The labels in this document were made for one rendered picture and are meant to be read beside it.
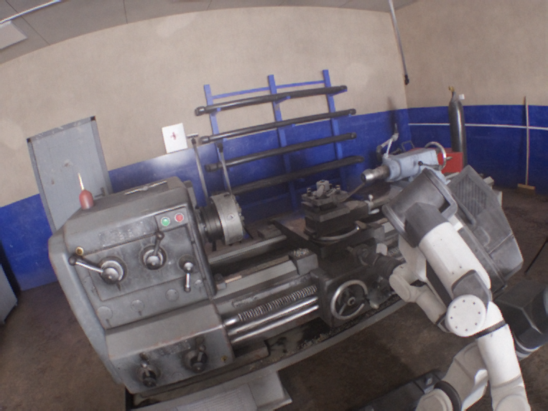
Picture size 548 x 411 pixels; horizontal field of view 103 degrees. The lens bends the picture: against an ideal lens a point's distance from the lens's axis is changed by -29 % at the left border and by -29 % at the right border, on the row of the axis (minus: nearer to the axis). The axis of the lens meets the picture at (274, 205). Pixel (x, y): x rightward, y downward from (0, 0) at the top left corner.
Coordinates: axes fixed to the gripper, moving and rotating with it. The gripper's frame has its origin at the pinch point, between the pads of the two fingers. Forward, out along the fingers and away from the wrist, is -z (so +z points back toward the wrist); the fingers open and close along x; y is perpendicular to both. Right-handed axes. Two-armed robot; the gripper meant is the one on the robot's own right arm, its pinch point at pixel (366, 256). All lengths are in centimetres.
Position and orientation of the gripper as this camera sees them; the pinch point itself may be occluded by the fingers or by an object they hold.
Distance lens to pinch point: 129.9
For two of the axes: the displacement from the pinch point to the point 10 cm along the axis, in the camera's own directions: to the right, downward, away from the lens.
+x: -7.6, -5.0, -4.2
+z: 3.8, 1.9, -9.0
